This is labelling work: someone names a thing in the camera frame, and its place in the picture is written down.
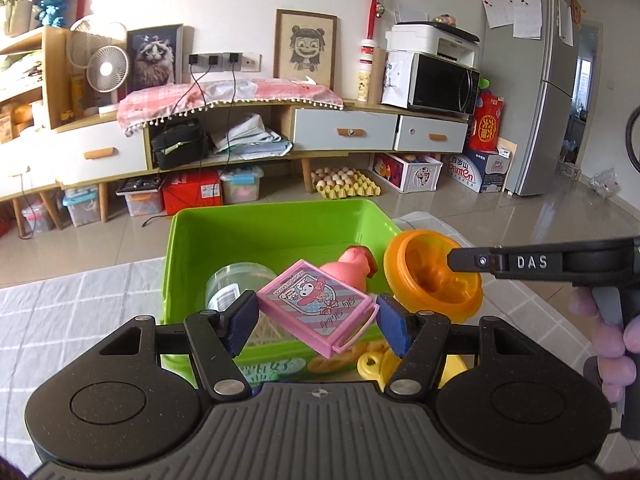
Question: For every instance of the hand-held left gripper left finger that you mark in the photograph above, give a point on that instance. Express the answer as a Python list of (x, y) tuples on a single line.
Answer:
[(242, 322)]

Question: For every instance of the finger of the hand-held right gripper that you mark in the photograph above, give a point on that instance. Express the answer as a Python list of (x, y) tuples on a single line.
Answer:
[(500, 261)]

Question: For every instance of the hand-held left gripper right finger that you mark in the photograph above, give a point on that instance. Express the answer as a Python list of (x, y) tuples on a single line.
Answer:
[(395, 326)]

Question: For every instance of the clear cotton swab container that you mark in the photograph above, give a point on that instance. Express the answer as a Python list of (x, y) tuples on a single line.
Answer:
[(235, 282)]

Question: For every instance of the pink toy case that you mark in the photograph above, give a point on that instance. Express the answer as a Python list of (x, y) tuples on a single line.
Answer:
[(310, 305)]

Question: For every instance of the orange toy bowl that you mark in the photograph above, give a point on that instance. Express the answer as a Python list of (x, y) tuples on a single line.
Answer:
[(415, 255)]

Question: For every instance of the pink toy pig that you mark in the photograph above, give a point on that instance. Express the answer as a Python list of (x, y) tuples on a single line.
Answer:
[(350, 262)]

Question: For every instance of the green plastic bin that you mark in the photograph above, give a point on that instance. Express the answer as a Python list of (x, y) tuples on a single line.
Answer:
[(260, 240)]

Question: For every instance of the person's right hand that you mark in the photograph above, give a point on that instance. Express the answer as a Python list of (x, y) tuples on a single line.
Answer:
[(612, 345)]

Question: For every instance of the yellow toy pot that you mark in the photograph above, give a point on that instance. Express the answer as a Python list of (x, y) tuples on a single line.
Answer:
[(370, 367)]

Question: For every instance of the clear plastic bag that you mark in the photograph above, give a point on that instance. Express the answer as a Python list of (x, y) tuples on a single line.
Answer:
[(605, 184)]

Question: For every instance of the white blue cardboard box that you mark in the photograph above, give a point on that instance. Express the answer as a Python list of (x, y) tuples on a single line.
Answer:
[(467, 175)]

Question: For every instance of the white crate with red print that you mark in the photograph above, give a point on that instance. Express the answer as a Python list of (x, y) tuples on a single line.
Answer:
[(420, 177)]

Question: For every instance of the red gift box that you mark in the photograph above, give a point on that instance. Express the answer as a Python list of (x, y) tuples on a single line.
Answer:
[(485, 127)]

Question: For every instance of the clear storage box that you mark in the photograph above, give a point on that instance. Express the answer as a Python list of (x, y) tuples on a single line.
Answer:
[(242, 187), (82, 207), (37, 217)]

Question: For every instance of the red flat box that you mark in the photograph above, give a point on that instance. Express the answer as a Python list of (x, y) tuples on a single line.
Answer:
[(190, 192)]

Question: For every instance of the yellow egg tray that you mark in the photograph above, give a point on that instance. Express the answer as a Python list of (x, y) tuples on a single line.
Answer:
[(345, 182)]

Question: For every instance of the silver refrigerator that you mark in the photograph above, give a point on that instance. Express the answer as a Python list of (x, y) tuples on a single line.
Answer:
[(535, 110)]

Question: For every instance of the clear box with black lid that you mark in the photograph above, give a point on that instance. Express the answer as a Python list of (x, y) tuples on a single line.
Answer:
[(140, 197)]

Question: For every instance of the white checked tablecloth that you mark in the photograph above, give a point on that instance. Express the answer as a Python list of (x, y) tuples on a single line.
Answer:
[(75, 310)]

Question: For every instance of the small green toy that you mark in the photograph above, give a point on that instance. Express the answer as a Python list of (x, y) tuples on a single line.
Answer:
[(485, 83)]

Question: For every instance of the pile of white papers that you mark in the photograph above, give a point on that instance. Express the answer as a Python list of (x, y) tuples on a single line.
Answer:
[(250, 135)]

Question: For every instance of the black microwave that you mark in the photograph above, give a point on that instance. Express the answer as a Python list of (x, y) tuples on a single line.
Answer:
[(440, 82)]

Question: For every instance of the black bag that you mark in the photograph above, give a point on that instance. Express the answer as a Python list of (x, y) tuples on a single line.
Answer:
[(177, 142)]

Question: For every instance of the wooden white TV cabinet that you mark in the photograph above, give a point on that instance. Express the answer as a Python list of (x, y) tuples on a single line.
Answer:
[(320, 127)]

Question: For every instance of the yellow printed cup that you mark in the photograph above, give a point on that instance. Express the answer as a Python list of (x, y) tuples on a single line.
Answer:
[(364, 87)]

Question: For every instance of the white printer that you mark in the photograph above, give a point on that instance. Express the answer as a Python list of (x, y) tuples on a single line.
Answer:
[(430, 37)]

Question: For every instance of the pink tasselled cloth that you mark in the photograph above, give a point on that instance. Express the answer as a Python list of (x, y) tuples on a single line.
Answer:
[(280, 90)]

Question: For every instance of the red white tub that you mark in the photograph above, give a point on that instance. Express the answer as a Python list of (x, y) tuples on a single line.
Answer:
[(368, 55)]

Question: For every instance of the framed cartoon girl picture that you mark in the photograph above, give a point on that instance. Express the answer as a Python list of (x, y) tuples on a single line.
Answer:
[(305, 50)]

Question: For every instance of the framed cat picture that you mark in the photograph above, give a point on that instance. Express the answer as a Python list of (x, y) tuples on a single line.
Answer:
[(152, 57)]

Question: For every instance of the yellow bottle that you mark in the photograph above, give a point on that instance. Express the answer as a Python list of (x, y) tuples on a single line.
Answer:
[(77, 95)]

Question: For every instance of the white desk fan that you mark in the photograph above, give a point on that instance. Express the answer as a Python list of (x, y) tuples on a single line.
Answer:
[(107, 67)]

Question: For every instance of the red hanging ornament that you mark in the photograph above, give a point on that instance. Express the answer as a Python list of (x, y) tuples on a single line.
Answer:
[(375, 0)]

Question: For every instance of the blue plush toy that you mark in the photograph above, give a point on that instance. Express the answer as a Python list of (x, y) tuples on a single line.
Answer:
[(55, 0)]

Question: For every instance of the wall outlet strip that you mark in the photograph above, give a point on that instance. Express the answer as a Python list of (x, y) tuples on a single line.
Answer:
[(250, 62)]

